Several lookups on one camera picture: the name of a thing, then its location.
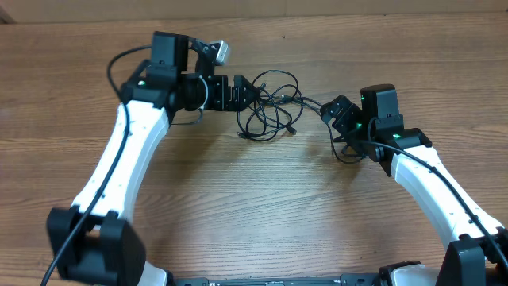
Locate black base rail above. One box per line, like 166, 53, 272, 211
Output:
173, 273, 391, 286

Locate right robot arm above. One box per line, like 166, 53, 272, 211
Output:
320, 84, 507, 286

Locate black usb cables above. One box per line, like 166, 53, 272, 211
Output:
237, 69, 364, 164

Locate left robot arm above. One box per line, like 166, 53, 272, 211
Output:
46, 32, 260, 286

